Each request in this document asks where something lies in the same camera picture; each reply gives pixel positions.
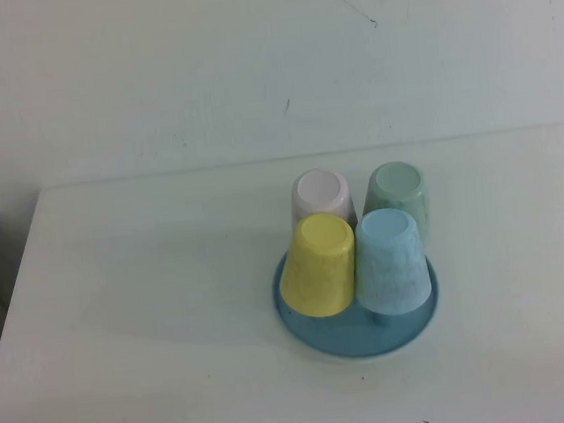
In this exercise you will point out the yellow plastic cup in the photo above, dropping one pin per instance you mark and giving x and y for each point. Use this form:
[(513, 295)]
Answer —
[(318, 273)]

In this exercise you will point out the pale pink plastic cup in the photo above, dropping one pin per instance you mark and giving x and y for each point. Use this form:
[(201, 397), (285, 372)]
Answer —
[(317, 190)]

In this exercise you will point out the pale green plastic cup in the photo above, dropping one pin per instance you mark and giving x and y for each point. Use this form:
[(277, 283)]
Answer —
[(399, 185)]

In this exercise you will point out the light blue plastic cup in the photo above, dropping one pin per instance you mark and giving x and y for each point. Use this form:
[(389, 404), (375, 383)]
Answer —
[(392, 266)]

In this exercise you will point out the blue cup stand with pegs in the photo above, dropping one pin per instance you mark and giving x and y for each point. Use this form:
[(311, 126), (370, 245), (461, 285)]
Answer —
[(344, 338)]

